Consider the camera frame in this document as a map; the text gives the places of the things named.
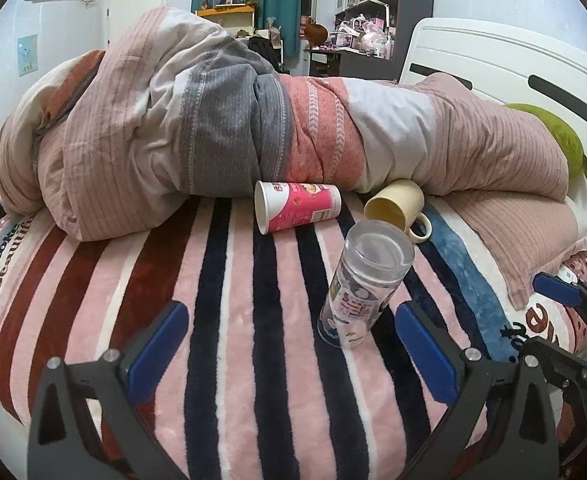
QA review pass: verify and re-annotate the white headboard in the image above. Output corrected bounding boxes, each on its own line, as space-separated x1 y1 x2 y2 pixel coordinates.
398 16 587 256

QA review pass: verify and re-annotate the black bag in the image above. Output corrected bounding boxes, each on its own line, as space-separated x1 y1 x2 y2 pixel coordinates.
248 35 288 75

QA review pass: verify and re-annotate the brown round object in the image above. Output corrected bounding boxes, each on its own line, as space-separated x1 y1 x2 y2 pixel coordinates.
303 19 329 50

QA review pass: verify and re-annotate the dark bookshelf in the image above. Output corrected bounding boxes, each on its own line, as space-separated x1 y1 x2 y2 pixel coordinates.
333 0 434 81

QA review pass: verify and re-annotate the yellow shelf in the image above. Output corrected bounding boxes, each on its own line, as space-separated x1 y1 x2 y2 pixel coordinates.
196 4 259 18

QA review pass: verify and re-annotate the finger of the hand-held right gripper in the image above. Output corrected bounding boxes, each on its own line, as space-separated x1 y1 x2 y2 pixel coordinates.
532 271 587 353
518 336 587 428

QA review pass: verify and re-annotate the pink striped pillow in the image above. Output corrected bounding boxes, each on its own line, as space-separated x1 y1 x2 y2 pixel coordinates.
443 192 587 311

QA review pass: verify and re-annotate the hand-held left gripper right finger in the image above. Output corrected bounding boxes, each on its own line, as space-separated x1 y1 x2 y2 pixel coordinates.
396 302 560 480

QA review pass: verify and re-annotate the pile of pink packages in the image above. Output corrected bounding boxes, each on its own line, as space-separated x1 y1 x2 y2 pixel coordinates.
333 16 395 59

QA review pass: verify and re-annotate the pink grey striped duvet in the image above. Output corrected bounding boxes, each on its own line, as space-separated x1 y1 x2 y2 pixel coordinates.
0 7 571 241

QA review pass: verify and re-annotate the wall poster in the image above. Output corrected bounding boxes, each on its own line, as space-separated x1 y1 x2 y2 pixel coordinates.
18 34 39 77

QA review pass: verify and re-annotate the green plush toy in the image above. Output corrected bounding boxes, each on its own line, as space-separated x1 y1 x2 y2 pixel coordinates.
503 103 587 181

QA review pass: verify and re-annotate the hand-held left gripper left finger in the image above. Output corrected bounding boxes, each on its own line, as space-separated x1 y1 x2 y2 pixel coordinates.
28 301 190 480

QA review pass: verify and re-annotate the pink paper cup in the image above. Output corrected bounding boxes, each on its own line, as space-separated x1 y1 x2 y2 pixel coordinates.
254 180 343 236

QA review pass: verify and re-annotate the cream ceramic mug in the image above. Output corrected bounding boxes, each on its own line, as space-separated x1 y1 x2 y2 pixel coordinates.
363 178 433 245

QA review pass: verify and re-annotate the striped plush blanket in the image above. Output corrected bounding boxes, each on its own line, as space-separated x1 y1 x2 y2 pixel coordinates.
0 190 587 480

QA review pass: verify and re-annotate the white door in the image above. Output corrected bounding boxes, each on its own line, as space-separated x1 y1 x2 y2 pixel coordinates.
108 0 167 43

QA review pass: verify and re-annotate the clear plastic jar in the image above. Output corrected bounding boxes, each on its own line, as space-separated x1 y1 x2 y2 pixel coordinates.
317 220 416 350

